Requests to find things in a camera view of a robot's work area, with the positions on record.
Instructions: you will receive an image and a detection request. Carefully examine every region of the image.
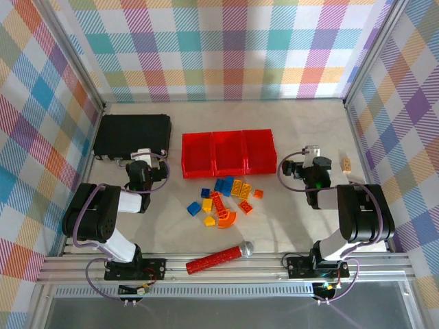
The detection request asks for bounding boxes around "orange lego ladder piece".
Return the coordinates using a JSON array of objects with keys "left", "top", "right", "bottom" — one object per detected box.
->
[{"left": 211, "top": 191, "right": 230, "bottom": 219}]

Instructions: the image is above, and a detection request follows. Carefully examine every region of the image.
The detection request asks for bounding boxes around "orange lego arc piece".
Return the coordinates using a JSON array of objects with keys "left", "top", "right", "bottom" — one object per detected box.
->
[{"left": 217, "top": 210, "right": 239, "bottom": 230}]

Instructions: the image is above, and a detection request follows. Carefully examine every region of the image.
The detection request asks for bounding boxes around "black carrying case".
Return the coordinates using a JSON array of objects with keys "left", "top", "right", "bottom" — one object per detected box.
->
[{"left": 93, "top": 114, "right": 172, "bottom": 162}]

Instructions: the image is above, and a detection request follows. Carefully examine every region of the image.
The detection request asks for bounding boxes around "red glitter toy microphone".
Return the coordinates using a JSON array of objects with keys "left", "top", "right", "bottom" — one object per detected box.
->
[{"left": 185, "top": 241, "right": 255, "bottom": 275}]

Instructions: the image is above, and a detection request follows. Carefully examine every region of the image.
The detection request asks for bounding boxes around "small wiring connector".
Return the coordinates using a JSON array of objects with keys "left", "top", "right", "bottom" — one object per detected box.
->
[
  {"left": 313, "top": 281, "right": 342, "bottom": 295},
  {"left": 118, "top": 284, "right": 152, "bottom": 297}
]

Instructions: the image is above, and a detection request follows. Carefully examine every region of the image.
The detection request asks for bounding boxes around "grey metal panel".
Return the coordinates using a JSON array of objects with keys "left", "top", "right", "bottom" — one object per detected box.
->
[{"left": 44, "top": 282, "right": 412, "bottom": 329}]

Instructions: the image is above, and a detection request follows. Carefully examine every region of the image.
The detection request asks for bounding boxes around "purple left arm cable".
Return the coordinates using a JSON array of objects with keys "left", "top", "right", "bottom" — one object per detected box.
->
[{"left": 71, "top": 150, "right": 171, "bottom": 304}]

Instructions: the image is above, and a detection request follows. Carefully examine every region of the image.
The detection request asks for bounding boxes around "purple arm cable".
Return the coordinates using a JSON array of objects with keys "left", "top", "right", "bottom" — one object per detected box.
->
[
  {"left": 278, "top": 150, "right": 382, "bottom": 304},
  {"left": 71, "top": 150, "right": 171, "bottom": 304}
]

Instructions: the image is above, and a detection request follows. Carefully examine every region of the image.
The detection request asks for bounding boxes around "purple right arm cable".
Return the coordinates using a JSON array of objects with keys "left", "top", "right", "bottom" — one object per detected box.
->
[{"left": 278, "top": 150, "right": 382, "bottom": 304}]

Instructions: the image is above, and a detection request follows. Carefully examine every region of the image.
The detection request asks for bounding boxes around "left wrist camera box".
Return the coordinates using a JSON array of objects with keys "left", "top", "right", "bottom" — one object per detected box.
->
[{"left": 136, "top": 147, "right": 154, "bottom": 165}]

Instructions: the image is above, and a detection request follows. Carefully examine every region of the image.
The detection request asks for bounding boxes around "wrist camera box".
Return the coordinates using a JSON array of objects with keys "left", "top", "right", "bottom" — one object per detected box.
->
[
  {"left": 302, "top": 145, "right": 322, "bottom": 162},
  {"left": 136, "top": 147, "right": 154, "bottom": 165}
]

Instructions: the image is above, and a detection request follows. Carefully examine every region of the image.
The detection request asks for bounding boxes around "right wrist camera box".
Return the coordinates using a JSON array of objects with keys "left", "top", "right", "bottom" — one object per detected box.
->
[{"left": 302, "top": 145, "right": 322, "bottom": 162}]

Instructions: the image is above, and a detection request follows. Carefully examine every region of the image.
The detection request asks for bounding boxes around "aluminium side rail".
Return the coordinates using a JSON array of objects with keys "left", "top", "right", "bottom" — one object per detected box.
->
[
  {"left": 344, "top": 102, "right": 395, "bottom": 254},
  {"left": 60, "top": 104, "right": 108, "bottom": 257}
]

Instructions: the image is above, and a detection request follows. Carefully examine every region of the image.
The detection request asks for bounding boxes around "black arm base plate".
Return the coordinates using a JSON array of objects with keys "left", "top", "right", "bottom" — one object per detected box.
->
[
  {"left": 285, "top": 254, "right": 351, "bottom": 279},
  {"left": 104, "top": 257, "right": 168, "bottom": 282}
]

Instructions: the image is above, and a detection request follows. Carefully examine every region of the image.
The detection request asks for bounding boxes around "aluminium corner post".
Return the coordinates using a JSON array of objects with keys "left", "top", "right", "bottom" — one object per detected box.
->
[
  {"left": 37, "top": 0, "right": 107, "bottom": 109},
  {"left": 344, "top": 0, "right": 411, "bottom": 108}
]

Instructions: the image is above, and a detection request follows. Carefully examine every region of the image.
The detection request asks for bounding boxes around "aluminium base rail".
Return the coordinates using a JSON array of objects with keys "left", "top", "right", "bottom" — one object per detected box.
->
[{"left": 36, "top": 255, "right": 416, "bottom": 285}]

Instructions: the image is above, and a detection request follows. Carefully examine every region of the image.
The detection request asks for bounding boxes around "grey slotted cable duct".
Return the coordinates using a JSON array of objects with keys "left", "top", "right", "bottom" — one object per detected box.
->
[{"left": 54, "top": 286, "right": 316, "bottom": 298}]

